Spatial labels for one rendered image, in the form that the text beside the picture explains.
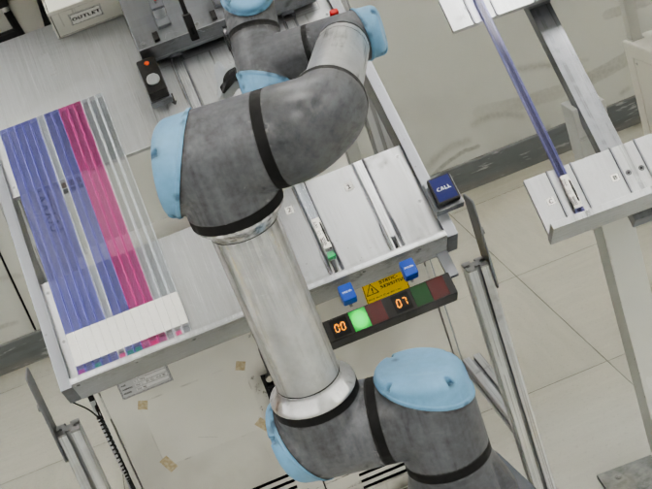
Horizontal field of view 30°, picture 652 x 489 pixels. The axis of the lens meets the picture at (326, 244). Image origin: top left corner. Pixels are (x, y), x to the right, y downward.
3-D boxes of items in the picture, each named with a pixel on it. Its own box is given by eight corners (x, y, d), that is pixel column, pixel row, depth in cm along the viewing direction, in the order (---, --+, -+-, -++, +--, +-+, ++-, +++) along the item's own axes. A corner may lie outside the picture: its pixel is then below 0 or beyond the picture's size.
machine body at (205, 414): (502, 486, 258) (420, 229, 236) (193, 616, 252) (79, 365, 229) (414, 363, 319) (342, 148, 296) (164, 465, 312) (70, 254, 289)
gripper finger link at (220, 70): (211, 77, 206) (238, 48, 200) (223, 107, 205) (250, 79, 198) (196, 78, 204) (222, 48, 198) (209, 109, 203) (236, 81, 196)
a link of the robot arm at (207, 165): (401, 483, 156) (255, 113, 130) (291, 508, 159) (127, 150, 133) (400, 424, 166) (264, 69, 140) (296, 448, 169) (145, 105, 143)
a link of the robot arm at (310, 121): (351, 76, 129) (372, -17, 173) (254, 104, 131) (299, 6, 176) (383, 175, 133) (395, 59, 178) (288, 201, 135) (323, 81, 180)
